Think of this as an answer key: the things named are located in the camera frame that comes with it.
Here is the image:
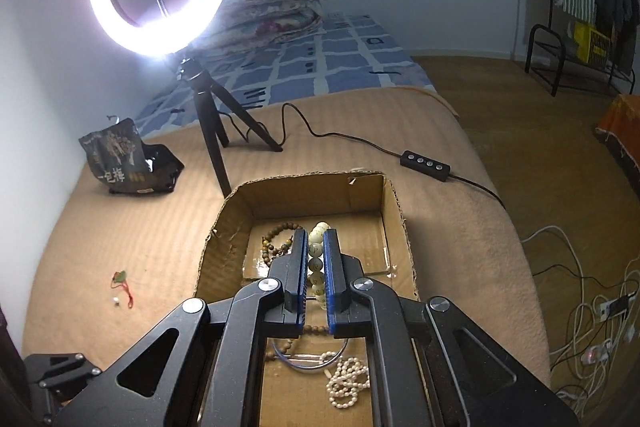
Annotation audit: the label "blue thin bangle ring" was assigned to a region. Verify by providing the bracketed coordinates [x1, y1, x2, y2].
[271, 336, 350, 373]

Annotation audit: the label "yellow-green bead bracelet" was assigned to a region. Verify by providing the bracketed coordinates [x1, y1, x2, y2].
[306, 219, 330, 308]

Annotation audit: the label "white pearl bracelet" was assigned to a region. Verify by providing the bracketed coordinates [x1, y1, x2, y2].
[319, 350, 372, 408]

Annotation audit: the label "brown wooden bead necklace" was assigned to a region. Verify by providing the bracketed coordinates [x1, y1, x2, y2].
[259, 221, 331, 363]

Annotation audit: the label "green pendant red cord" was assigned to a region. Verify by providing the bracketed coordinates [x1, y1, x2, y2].
[109, 270, 136, 310]

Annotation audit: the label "cardboard box tray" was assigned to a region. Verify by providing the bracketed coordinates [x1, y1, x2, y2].
[194, 172, 430, 426]

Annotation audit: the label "black snack bag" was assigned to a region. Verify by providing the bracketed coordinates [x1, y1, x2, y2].
[78, 118, 184, 195]

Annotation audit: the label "black tripod stand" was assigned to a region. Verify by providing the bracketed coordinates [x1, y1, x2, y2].
[178, 57, 283, 197]

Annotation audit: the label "blue checkered bed sheet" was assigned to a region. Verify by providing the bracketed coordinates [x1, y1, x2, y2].
[133, 11, 436, 138]

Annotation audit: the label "folded floral quilt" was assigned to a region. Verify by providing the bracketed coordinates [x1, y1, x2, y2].
[191, 0, 324, 55]

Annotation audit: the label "black clothes rack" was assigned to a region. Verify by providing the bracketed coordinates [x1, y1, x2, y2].
[525, 0, 639, 95]

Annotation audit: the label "yellow box on rack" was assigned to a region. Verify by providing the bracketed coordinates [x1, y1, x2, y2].
[573, 20, 611, 67]

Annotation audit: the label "black inline cable remote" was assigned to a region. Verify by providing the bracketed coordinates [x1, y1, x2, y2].
[399, 150, 451, 182]

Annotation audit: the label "black power cable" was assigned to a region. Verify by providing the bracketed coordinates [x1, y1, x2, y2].
[219, 100, 507, 210]

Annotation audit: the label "white cables on floor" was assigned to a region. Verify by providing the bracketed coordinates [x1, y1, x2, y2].
[519, 223, 640, 417]

